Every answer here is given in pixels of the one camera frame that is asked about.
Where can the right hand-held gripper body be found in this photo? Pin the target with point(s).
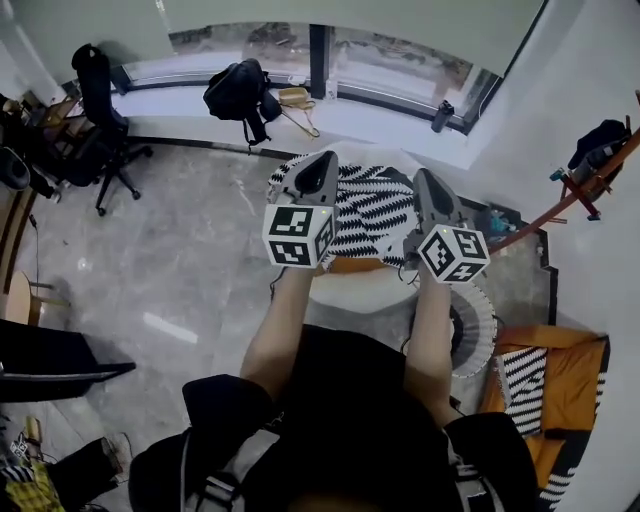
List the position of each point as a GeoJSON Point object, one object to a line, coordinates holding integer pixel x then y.
{"type": "Point", "coordinates": [452, 250]}

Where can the brown clothes rack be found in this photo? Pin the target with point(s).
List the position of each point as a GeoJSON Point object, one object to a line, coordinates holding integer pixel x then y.
{"type": "Point", "coordinates": [590, 185]}

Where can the person's left forearm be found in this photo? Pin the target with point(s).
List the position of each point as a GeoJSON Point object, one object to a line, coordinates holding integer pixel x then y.
{"type": "Point", "coordinates": [280, 325]}

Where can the wooden stool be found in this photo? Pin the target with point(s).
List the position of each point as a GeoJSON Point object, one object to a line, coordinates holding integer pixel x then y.
{"type": "Point", "coordinates": [22, 300]}

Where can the orange cloth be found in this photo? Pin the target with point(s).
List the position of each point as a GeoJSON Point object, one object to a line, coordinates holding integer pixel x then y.
{"type": "Point", "coordinates": [570, 380]}

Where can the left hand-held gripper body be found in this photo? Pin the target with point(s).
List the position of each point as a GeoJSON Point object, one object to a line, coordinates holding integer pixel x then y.
{"type": "Point", "coordinates": [300, 235]}

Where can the yellow plaid cloth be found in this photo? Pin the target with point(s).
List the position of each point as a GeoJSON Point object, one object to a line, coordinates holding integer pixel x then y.
{"type": "Point", "coordinates": [32, 492]}

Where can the tan handbag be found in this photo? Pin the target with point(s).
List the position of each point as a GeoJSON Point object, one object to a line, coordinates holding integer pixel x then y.
{"type": "Point", "coordinates": [294, 96]}

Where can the black desk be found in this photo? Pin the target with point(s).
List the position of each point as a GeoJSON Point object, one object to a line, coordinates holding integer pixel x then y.
{"type": "Point", "coordinates": [45, 360]}

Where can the black backpack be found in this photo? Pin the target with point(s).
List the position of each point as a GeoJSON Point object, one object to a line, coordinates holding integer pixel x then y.
{"type": "Point", "coordinates": [235, 90]}

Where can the dark garment on rack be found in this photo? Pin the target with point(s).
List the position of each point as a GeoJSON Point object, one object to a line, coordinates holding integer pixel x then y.
{"type": "Point", "coordinates": [597, 140]}

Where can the round grey pleated basket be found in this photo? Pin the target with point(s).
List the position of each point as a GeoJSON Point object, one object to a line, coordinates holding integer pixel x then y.
{"type": "Point", "coordinates": [472, 330]}

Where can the person's right forearm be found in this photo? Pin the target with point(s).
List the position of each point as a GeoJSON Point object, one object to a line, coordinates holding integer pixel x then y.
{"type": "Point", "coordinates": [430, 340]}

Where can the dark water bottle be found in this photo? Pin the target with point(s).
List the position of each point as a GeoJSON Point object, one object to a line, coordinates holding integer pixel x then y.
{"type": "Point", "coordinates": [441, 116]}

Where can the black white zigzag clothes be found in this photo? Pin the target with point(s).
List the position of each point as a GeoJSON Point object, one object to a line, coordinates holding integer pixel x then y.
{"type": "Point", "coordinates": [372, 215]}
{"type": "Point", "coordinates": [565, 475]}

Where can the black window post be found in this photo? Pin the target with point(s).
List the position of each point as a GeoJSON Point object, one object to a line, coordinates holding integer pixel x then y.
{"type": "Point", "coordinates": [320, 60]}

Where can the black white striped clothes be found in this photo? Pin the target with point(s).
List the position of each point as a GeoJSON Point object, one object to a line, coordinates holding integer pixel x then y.
{"type": "Point", "coordinates": [522, 385]}

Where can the black office chair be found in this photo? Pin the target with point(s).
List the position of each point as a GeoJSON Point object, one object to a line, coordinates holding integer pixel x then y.
{"type": "Point", "coordinates": [97, 135]}

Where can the person's black shirt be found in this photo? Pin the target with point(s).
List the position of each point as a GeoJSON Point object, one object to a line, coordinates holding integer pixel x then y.
{"type": "Point", "coordinates": [345, 425]}

